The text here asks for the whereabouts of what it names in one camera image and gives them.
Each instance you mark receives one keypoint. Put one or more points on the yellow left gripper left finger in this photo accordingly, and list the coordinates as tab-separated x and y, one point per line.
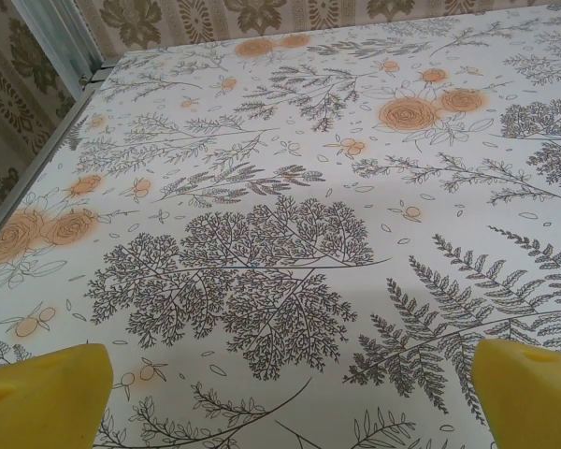
42	402

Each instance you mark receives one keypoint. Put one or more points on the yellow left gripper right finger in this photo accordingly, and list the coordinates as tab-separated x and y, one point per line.
533	402

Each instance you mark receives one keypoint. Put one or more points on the aluminium table side rail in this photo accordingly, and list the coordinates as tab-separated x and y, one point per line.
33	163

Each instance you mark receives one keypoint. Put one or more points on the aluminium frame post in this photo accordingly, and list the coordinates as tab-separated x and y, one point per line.
61	37

